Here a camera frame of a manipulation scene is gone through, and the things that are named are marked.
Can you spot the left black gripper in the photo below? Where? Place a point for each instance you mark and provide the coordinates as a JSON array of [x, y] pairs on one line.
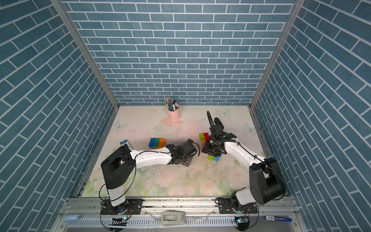
[[190, 158]]

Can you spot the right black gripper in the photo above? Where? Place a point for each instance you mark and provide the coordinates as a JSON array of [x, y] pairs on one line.
[[206, 149]]

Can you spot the dark green lego brick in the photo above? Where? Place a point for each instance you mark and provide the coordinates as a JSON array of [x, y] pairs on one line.
[[156, 143]]

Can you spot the blue lego brick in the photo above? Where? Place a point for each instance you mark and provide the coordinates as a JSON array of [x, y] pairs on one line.
[[216, 159], [152, 143]]

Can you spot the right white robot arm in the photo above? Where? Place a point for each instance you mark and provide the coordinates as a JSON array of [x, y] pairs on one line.
[[265, 181]]

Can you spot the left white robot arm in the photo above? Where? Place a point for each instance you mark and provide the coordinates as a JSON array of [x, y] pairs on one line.
[[120, 164]]

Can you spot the red lego brick top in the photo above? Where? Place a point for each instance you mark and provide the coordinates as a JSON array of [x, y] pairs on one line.
[[206, 136]]

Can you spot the lime lego brick top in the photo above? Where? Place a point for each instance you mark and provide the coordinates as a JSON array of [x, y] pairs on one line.
[[201, 136]]

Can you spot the pink pen cup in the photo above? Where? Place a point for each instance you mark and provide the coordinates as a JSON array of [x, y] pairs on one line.
[[176, 114]]

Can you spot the pens in cup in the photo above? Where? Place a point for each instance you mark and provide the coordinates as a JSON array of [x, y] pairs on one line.
[[170, 104]]

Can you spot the white blue small box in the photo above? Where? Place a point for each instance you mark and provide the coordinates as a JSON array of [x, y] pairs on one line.
[[126, 142]]

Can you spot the white handheld device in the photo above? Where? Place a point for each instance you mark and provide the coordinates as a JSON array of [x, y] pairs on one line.
[[172, 218]]

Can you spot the blue white marker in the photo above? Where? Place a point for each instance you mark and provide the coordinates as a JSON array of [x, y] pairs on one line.
[[275, 218]]

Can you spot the light blue marker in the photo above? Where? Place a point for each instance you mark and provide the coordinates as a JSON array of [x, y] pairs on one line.
[[70, 218]]

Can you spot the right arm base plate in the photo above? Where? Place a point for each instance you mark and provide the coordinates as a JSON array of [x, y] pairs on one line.
[[231, 206]]

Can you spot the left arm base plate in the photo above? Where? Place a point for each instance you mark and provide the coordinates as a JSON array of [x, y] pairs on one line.
[[129, 207]]

